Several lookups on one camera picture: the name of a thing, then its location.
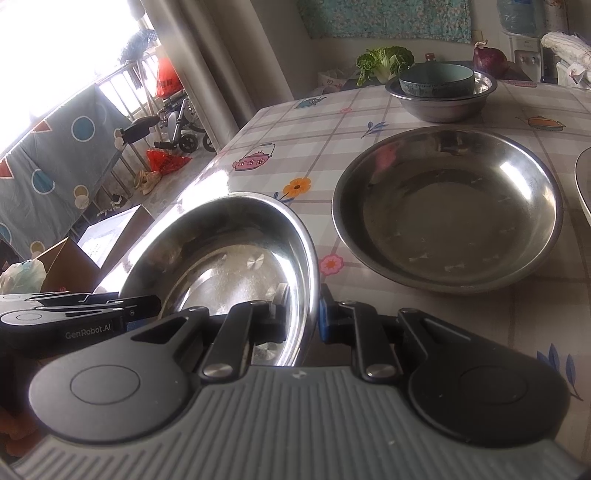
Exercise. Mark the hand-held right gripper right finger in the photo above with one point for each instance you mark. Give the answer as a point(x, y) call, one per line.
point(328, 318)

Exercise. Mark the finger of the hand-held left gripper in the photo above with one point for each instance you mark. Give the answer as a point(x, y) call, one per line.
point(138, 308)
point(55, 297)

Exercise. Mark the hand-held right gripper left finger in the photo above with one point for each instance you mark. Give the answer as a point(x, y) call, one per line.
point(244, 323)

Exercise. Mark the large shallow steel plate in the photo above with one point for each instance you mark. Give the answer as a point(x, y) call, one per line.
point(448, 217)
point(221, 258)

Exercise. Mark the steel bowl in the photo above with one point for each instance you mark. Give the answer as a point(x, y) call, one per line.
point(438, 108)

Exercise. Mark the teal ceramic bowl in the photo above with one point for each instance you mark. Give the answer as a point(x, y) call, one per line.
point(434, 85)

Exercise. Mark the person's left hand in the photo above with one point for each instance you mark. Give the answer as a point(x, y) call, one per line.
point(14, 434)

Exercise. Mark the cardboard box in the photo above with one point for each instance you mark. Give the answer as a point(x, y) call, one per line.
point(69, 263)

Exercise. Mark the pale green plastic bag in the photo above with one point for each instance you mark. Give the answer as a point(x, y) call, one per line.
point(21, 277)

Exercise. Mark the pair of beige shoes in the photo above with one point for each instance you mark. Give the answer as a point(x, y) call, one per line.
point(147, 181)

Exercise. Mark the grey blanket with circles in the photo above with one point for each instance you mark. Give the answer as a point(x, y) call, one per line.
point(60, 161)

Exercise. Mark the red crumpled plastic bag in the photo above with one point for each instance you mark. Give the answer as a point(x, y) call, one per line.
point(166, 161)

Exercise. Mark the black padded armrest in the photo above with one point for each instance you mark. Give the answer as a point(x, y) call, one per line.
point(138, 129)

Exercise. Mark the wheelchair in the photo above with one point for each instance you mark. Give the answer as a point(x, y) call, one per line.
point(184, 124)

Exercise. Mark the metal balcony railing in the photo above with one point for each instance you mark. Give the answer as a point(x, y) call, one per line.
point(124, 83)

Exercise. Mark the red hanging plastic bag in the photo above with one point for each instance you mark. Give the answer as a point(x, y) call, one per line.
point(167, 78)

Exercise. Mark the white plastic bag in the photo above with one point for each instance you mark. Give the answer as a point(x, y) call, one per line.
point(334, 79)

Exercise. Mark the beige curtain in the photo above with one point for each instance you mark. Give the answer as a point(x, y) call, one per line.
point(217, 69)

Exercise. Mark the napa cabbage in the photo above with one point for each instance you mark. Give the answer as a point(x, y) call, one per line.
point(383, 62)

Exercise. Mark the blue hanging cloth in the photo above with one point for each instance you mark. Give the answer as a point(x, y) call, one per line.
point(136, 46)

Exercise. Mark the white printed ceramic plate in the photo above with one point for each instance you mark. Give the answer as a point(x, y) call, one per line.
point(585, 177)

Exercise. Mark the red onion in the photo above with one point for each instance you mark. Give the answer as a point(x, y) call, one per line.
point(490, 60)

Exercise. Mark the white water dispenser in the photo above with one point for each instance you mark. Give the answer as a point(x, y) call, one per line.
point(524, 55)

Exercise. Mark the white printed box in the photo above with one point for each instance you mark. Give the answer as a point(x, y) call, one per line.
point(575, 74)

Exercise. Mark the rolled white quilt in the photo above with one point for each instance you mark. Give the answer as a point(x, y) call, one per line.
point(568, 46)

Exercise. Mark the teal floral wall cloth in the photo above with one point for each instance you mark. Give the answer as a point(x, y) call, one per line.
point(383, 18)

